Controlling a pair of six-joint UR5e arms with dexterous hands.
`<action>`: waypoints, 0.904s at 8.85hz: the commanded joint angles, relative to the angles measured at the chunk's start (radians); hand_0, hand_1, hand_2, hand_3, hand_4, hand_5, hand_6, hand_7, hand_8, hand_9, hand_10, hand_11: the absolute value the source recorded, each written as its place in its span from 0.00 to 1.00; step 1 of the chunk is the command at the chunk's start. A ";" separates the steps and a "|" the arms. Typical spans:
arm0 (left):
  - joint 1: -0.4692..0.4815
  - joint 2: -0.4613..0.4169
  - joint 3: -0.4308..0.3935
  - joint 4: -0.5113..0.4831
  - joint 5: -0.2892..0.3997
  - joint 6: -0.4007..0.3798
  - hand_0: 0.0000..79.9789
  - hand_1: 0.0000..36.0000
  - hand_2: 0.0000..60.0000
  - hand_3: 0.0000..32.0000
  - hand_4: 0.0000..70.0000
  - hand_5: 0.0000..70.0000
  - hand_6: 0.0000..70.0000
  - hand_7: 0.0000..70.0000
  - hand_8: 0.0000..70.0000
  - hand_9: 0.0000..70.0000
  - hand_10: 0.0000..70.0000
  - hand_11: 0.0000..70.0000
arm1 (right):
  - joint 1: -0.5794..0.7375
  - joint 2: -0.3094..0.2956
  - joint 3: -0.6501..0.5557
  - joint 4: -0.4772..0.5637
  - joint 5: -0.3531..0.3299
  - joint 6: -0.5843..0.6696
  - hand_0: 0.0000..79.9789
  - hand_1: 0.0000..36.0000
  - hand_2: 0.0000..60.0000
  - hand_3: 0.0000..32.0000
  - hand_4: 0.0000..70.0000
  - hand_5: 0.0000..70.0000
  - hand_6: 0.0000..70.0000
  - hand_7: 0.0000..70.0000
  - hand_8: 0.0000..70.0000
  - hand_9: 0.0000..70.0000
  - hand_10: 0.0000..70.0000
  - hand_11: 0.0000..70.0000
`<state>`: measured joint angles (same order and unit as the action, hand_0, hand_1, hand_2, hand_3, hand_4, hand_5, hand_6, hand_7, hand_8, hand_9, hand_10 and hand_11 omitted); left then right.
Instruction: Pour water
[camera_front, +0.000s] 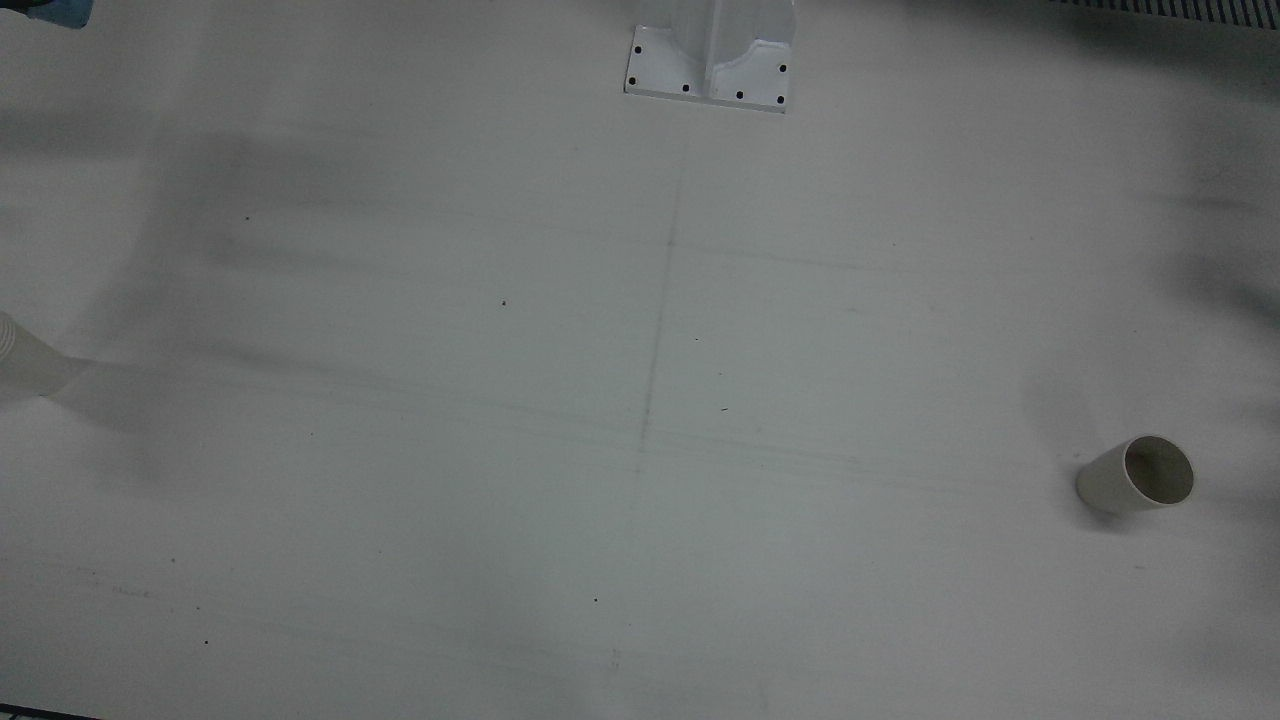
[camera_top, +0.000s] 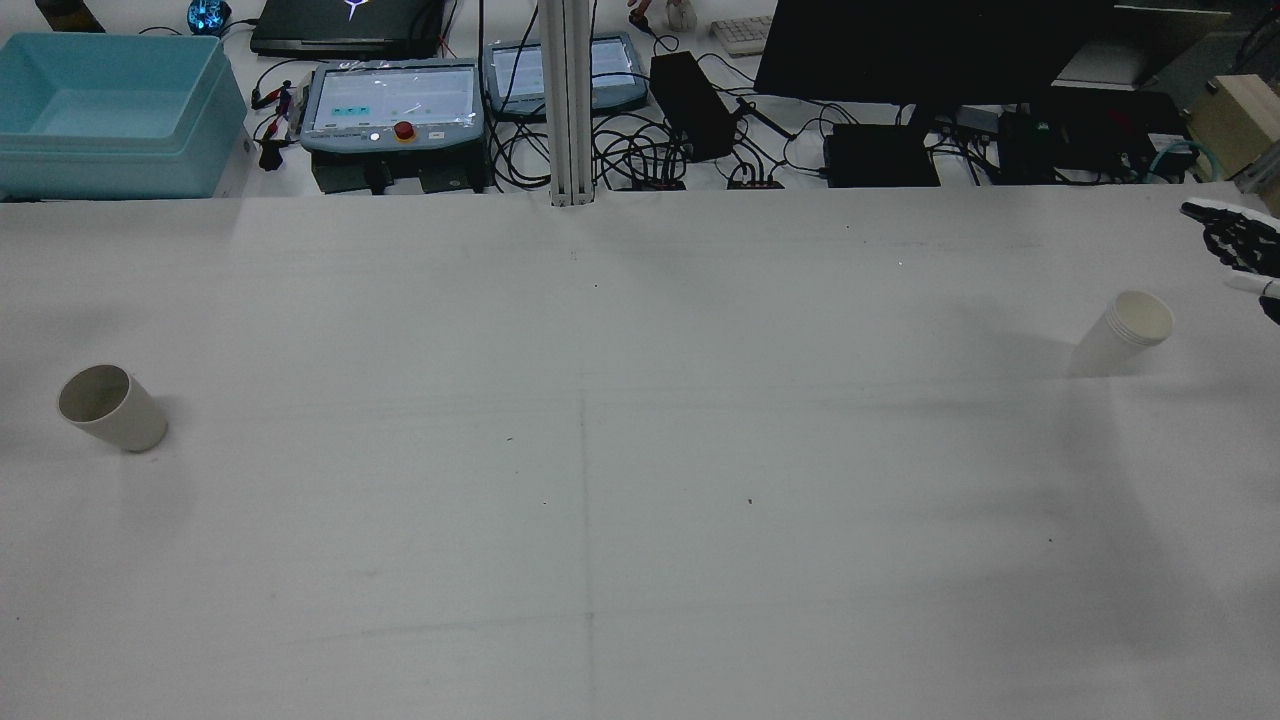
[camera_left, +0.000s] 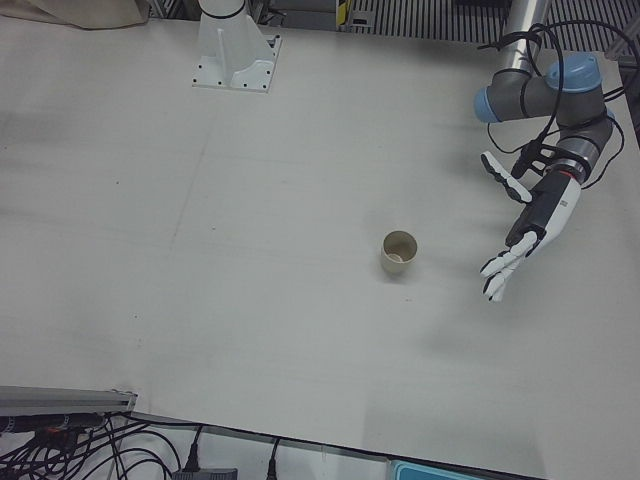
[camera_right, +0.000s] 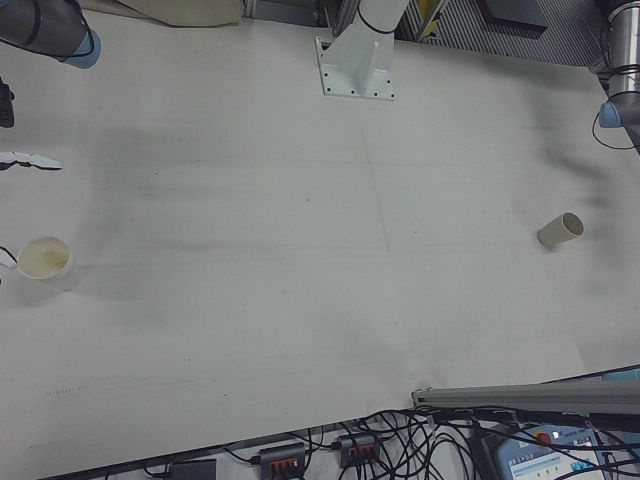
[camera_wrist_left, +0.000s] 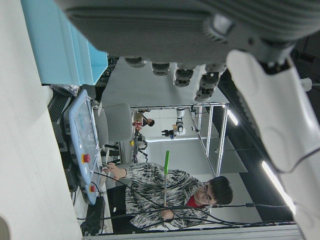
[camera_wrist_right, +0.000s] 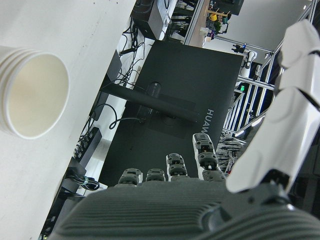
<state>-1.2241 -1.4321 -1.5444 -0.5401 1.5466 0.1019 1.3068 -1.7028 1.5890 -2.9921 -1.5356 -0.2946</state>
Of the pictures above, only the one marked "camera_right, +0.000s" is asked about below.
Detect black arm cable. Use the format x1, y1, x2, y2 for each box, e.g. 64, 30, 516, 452
592, 64, 640, 151

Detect white paper cups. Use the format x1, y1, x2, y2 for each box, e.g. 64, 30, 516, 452
17, 235, 76, 294

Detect dark grey box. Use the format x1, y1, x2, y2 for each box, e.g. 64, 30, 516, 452
482, 0, 549, 35

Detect white pedestal mount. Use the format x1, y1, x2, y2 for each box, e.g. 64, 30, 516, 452
313, 0, 407, 102

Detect flat black box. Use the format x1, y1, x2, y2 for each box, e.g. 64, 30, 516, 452
168, 458, 219, 480

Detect beige paper cup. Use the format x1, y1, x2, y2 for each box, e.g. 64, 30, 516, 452
537, 211, 585, 250

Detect beige cloth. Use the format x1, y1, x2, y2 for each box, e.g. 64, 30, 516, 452
82, 0, 246, 27

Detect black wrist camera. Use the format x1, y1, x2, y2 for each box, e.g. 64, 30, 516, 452
0, 74, 16, 129

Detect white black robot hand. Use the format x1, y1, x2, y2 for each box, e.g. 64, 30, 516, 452
0, 149, 64, 287

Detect black pendant holder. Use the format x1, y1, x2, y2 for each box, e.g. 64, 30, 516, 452
469, 432, 504, 480

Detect teach pendant with red button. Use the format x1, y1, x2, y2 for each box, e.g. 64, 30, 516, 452
492, 422, 640, 480

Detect aluminium profile post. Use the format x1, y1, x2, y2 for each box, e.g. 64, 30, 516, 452
410, 366, 640, 419

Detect yellow black marker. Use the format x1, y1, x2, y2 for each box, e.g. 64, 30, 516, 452
418, 0, 437, 41

